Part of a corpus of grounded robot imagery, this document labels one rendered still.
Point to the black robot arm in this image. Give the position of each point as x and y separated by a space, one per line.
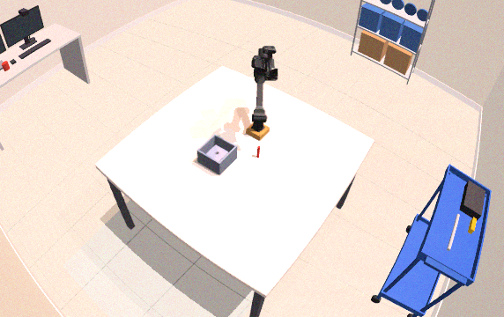
259 115

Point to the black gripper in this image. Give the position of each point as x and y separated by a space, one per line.
268 64

